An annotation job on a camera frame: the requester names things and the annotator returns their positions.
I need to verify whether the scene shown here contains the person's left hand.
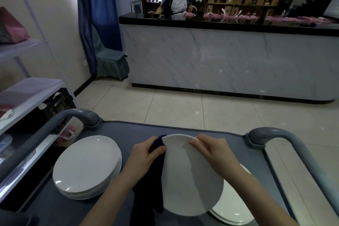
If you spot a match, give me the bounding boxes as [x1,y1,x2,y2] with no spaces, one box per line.
[121,136,167,189]

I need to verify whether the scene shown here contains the person's right hand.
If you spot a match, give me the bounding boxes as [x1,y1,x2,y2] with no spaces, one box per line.
[188,134,243,179]

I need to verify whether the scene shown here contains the dark blue cleaning cloth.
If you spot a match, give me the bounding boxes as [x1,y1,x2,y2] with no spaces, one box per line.
[130,135,167,226]

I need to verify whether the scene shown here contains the stack of white plates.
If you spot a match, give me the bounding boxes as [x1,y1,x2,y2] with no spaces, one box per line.
[161,133,224,217]
[208,163,255,226]

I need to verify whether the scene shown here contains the white round plate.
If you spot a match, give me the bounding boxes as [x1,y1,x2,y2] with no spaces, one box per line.
[52,135,122,200]

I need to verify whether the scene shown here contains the person's right forearm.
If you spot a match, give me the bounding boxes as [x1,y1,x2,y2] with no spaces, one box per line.
[225,165,300,226]

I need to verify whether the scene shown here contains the person's left forearm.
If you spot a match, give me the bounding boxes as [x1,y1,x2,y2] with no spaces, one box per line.
[79,173,138,226]

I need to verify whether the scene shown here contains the grey service cart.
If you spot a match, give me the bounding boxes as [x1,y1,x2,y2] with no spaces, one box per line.
[0,108,339,226]

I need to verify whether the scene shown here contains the black plastic crate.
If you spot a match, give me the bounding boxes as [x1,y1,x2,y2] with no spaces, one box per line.
[38,88,77,133]

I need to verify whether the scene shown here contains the marble bar counter black top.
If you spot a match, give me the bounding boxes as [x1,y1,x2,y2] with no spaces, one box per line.
[118,12,339,105]

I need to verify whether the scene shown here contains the chair with grey-green cover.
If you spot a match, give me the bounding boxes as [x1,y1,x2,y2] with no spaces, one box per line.
[91,24,130,81]

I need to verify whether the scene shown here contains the white metal shelf rack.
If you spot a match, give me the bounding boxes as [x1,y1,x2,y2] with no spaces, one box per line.
[0,0,79,202]

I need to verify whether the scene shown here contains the clear container blue lid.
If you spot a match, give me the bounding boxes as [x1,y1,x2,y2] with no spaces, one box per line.
[0,134,13,155]

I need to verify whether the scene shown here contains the row of pink bags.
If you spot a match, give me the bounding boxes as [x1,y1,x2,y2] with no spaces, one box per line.
[183,10,339,26]

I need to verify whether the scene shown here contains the blue curtain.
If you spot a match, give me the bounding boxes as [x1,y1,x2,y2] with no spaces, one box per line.
[75,0,123,77]

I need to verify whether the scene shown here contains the black pegged stand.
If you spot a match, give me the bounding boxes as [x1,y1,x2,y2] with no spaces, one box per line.
[289,0,336,18]

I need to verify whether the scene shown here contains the pink bag white handles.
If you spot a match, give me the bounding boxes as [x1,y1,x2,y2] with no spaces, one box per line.
[57,125,77,140]

